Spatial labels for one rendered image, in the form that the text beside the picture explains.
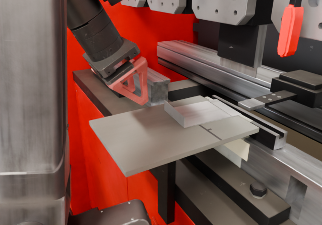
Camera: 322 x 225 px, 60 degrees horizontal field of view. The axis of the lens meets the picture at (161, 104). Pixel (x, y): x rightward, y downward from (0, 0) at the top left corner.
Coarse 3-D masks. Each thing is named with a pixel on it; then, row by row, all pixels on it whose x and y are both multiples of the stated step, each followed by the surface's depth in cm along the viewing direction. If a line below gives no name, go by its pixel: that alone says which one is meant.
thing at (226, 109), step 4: (212, 100) 62; (216, 100) 62; (216, 104) 60; (220, 104) 60; (224, 104) 60; (220, 108) 58; (224, 108) 58; (228, 108) 58; (228, 112) 56; (232, 112) 56; (236, 112) 56; (232, 116) 55
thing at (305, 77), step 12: (288, 72) 69; (300, 72) 69; (276, 84) 69; (288, 84) 66; (300, 84) 64; (312, 84) 62; (264, 96) 63; (276, 96) 63; (288, 96) 63; (300, 96) 64; (312, 96) 61; (252, 108) 58
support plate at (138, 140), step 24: (96, 120) 53; (120, 120) 53; (144, 120) 53; (168, 120) 53; (240, 120) 53; (120, 144) 45; (144, 144) 45; (168, 144) 45; (192, 144) 45; (216, 144) 46; (120, 168) 41; (144, 168) 40
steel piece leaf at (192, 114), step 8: (168, 104) 55; (192, 104) 60; (200, 104) 60; (208, 104) 60; (168, 112) 56; (176, 112) 52; (184, 112) 56; (192, 112) 56; (200, 112) 56; (208, 112) 56; (216, 112) 56; (224, 112) 56; (176, 120) 53; (184, 120) 50; (192, 120) 53; (200, 120) 53; (208, 120) 53; (216, 120) 53
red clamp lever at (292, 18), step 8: (296, 0) 34; (288, 8) 34; (296, 8) 34; (288, 16) 34; (296, 16) 34; (288, 24) 34; (296, 24) 34; (280, 32) 36; (288, 32) 35; (296, 32) 35; (280, 40) 36; (288, 40) 35; (296, 40) 36; (280, 48) 36; (288, 48) 35; (296, 48) 36; (280, 56) 37
